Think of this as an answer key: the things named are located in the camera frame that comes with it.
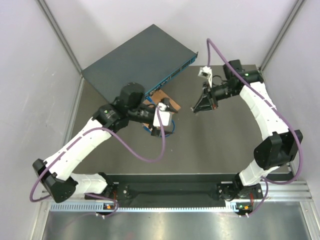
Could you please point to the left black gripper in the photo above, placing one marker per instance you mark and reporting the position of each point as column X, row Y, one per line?
column 156, row 131

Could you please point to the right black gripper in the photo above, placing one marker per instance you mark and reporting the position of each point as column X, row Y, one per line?
column 206, row 102

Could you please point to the dark blue network switch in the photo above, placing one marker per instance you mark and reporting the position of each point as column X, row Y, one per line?
column 151, row 58

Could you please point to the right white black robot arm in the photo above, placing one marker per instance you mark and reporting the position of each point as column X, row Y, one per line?
column 278, row 147

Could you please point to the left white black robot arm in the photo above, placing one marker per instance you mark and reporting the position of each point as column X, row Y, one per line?
column 56, row 174

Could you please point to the wooden board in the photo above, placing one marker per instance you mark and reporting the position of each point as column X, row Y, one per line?
column 159, row 95

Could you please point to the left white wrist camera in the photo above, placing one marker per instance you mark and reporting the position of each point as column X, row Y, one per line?
column 162, row 115

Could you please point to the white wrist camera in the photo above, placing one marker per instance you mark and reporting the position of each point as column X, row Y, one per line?
column 162, row 115
column 206, row 73

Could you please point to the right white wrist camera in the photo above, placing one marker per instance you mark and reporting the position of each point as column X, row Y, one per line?
column 206, row 73

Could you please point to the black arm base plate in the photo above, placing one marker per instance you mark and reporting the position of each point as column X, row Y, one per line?
column 176, row 190

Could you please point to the slotted cable duct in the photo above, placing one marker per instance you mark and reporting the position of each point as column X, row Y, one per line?
column 108, row 207

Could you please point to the right aluminium frame post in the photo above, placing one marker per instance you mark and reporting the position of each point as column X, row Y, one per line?
column 293, row 13

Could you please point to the aluminium frame post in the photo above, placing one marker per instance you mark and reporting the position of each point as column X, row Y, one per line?
column 293, row 13
column 59, row 33

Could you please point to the left aluminium frame post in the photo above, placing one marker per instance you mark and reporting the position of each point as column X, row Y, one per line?
column 59, row 33

